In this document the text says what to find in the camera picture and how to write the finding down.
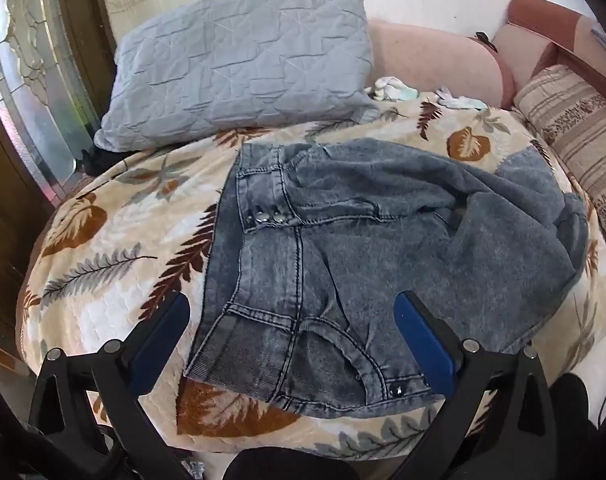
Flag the grey-blue denim pants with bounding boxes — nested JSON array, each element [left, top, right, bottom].
[[183, 140, 591, 418]]

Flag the patterned glass door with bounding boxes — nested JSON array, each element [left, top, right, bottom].
[[0, 0, 101, 181]]

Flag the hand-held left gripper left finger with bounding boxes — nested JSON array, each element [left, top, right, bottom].
[[27, 291, 191, 480]]

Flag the grey quilted pillow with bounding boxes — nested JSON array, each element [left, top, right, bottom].
[[93, 0, 381, 153]]

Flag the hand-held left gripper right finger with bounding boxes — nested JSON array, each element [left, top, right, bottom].
[[392, 290, 598, 480]]

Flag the pink and brown sofa backrest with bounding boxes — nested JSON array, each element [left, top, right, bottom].
[[493, 0, 606, 92]]

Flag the striped beige cushion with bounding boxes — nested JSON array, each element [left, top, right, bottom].
[[513, 64, 606, 261]]

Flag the pink cushion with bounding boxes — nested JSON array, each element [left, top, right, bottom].
[[365, 19, 516, 110]]

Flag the leaf-print blanket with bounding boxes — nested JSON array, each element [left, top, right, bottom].
[[16, 95, 606, 463]]

